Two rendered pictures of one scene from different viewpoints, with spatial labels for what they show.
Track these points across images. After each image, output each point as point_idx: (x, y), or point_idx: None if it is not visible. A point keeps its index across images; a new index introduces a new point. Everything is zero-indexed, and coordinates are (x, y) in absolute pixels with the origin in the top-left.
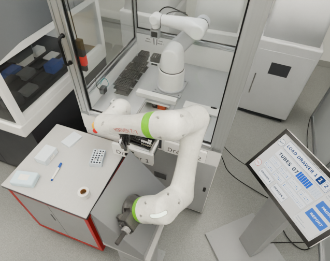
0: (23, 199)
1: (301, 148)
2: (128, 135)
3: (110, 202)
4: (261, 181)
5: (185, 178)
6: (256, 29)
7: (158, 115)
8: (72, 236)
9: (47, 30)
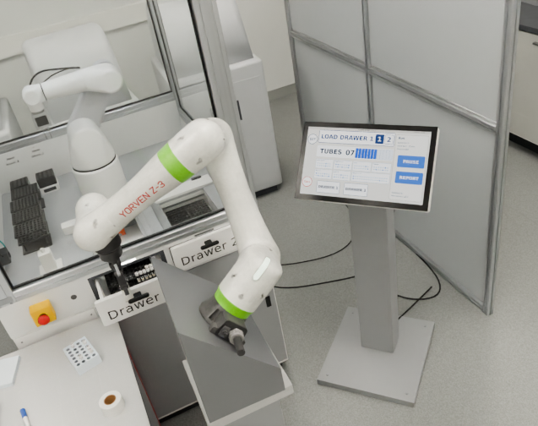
0: None
1: (336, 127)
2: None
3: (187, 317)
4: (328, 197)
5: (254, 220)
6: (209, 4)
7: (179, 136)
8: None
9: None
